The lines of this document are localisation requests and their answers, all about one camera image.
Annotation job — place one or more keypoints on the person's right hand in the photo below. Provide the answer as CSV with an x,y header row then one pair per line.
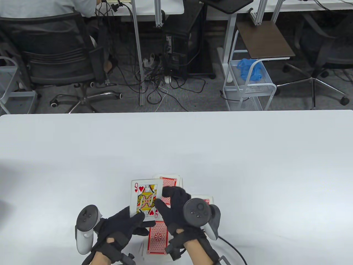
x,y
175,215

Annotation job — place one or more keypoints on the person's left hand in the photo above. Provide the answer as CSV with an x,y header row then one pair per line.
x,y
115,229

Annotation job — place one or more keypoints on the pile of dealt red cards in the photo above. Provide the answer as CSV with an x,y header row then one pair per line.
x,y
146,193
171,180
157,237
203,199

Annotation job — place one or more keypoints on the person's left forearm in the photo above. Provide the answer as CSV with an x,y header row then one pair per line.
x,y
99,260

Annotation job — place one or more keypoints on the person's right forearm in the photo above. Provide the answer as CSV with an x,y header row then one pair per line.
x,y
197,254

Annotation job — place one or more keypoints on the white power adapter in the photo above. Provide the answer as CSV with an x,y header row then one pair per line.
x,y
168,79

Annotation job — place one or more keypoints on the white floor power strip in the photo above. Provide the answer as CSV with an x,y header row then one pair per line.
x,y
150,63

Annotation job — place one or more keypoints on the crumpled blue gloves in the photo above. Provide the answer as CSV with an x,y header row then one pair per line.
x,y
249,69

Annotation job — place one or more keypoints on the white metal trolley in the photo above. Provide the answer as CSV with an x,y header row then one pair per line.
x,y
20,94

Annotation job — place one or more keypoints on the black mesh office chair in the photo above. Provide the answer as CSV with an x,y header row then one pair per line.
x,y
55,63

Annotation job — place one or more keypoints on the black computer tower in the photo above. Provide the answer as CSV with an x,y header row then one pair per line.
x,y
179,36

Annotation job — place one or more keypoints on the brown wooden side table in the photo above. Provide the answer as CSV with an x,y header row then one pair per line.
x,y
262,41

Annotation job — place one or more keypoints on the beige power strip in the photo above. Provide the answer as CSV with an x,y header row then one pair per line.
x,y
118,1

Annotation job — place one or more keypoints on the dark grey office chair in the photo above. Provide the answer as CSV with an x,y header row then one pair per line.
x,y
331,58

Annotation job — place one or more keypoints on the aluminium frame post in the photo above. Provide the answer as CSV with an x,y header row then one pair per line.
x,y
158,13
277,11
259,13
137,55

